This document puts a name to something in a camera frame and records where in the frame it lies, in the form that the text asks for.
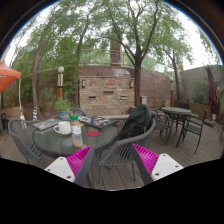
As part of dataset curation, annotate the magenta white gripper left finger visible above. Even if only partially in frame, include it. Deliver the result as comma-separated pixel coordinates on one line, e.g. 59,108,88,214
46,145,94,186

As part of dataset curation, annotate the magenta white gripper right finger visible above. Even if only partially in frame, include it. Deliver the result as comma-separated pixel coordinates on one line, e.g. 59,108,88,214
131,144,183,185

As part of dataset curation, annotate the clear bottle green cap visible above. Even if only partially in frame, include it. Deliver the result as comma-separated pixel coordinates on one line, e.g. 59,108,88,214
71,115,83,148

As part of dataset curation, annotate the grey woven chair front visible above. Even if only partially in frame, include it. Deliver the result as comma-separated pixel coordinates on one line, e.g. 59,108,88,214
98,119,155,182

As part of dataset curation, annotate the round glass patio table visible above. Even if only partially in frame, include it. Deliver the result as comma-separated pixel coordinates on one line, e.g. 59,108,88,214
32,124,118,158

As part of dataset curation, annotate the red round coaster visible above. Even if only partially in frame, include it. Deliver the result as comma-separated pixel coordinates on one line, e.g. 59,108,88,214
88,131,100,137

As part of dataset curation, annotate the white ceramic mug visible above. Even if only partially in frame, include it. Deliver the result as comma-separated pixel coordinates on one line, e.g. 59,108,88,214
54,121,71,135

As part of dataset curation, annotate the grey chair middle background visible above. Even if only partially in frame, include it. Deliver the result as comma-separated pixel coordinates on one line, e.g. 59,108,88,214
152,109,170,133

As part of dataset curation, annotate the black backpack on chair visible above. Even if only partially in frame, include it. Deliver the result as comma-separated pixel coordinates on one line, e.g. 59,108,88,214
118,104,153,140

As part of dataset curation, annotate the grey laptop on table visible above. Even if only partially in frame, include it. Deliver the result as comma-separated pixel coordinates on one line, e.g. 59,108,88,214
34,119,59,130

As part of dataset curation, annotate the dark patterned board book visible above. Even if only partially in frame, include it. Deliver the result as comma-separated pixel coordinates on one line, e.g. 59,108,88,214
79,116,117,129

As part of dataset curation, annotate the grey chair behind table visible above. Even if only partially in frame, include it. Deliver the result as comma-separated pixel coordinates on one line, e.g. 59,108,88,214
69,108,87,116

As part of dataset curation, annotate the round background patio table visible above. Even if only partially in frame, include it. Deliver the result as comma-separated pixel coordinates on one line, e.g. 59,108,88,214
161,106,193,143

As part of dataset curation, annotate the black metal chair right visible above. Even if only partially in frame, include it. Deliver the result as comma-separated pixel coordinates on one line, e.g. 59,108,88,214
177,110,208,146

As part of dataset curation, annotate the potted green plant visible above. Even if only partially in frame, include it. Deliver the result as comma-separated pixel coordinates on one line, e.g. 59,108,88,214
55,97,70,120

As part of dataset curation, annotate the grey chair left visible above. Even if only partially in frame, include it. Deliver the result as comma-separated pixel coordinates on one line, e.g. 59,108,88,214
8,119,44,162

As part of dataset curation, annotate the closed maroon patio umbrella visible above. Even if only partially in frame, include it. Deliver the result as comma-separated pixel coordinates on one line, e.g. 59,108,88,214
206,65,217,113

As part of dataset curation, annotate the orange canopy tent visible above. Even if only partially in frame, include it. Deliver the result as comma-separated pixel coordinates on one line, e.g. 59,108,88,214
0,61,21,93

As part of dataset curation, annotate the globe lamp post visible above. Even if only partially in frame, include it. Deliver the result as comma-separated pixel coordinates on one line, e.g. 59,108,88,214
57,66,64,100

